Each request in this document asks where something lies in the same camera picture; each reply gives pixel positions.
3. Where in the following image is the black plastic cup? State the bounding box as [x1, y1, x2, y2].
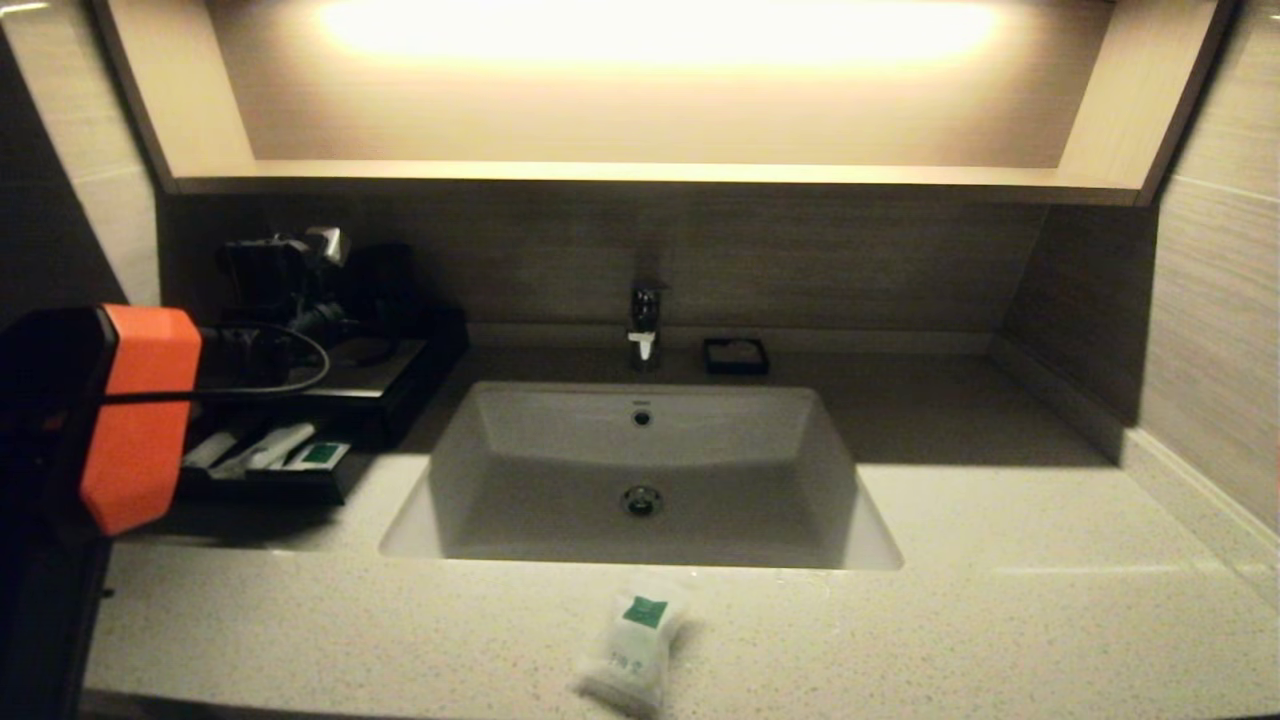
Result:
[350, 243, 427, 338]

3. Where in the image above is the dental kit packet green label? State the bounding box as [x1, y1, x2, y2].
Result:
[210, 422, 318, 479]

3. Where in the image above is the black pull-out drawer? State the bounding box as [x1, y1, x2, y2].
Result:
[175, 420, 353, 504]

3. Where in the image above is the small sachet green label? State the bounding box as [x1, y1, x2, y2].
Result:
[572, 572, 691, 717]

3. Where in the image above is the small white packet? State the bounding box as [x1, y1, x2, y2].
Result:
[182, 432, 239, 469]

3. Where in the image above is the flat packet green label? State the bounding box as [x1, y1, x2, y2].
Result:
[288, 441, 353, 472]

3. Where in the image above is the black amenity tray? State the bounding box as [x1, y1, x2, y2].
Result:
[300, 307, 471, 448]

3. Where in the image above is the chrome faucet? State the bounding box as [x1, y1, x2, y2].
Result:
[627, 281, 671, 368]

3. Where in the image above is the black soap dish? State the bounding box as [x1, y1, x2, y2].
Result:
[702, 338, 770, 377]

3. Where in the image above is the warm niche light strip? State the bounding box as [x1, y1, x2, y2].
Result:
[320, 0, 1001, 76]

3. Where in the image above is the white ceramic sink basin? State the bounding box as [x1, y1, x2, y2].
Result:
[380, 382, 903, 571]

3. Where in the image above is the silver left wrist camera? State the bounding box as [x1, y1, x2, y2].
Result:
[305, 226, 352, 267]

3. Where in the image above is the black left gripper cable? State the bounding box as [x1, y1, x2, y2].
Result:
[100, 320, 332, 407]

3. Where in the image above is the wooden wall niche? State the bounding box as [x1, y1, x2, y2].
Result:
[90, 0, 1233, 208]

